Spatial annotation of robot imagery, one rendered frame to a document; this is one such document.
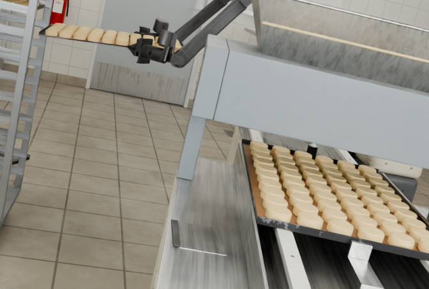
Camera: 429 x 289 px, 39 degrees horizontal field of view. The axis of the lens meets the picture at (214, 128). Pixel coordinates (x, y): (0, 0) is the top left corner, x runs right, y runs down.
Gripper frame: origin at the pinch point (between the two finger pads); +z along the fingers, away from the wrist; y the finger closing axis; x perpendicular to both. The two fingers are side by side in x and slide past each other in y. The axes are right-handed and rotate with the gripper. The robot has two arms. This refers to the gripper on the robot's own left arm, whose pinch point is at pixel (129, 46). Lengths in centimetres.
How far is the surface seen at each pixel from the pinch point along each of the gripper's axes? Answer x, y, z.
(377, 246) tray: -72, 13, -142
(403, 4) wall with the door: 492, -46, 77
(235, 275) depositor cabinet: -97, 18, -127
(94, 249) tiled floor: 11, 99, 15
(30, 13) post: -31.0, -7.6, 24.8
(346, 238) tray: -76, 12, -137
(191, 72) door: 329, 62, 226
